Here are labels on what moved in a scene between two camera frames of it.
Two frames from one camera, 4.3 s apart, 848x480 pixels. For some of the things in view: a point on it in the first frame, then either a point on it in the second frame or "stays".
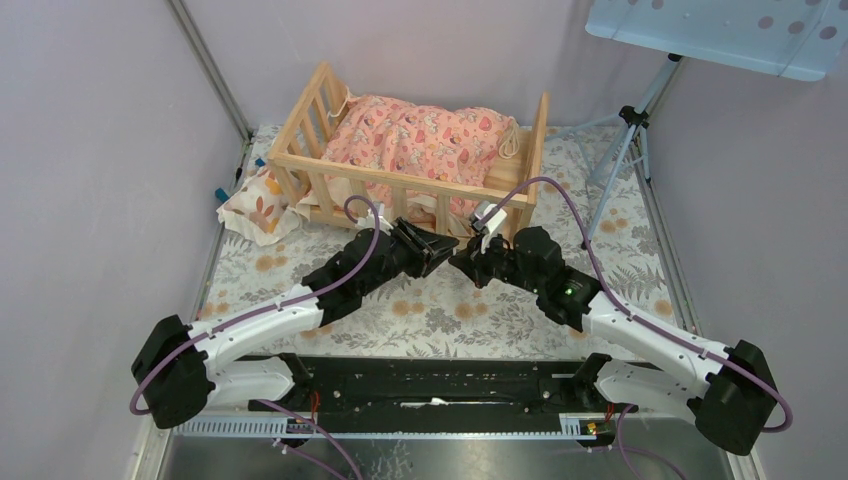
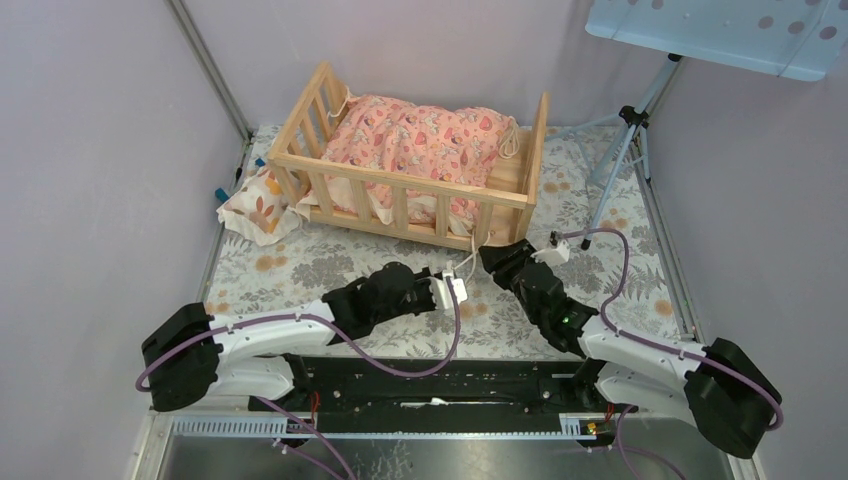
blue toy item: [222, 195] stays
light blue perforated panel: [797, 39] stays
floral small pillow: [258, 211] stays
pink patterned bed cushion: [390, 136] stays
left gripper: [425, 249] → [431, 284]
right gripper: [473, 260] → [501, 261]
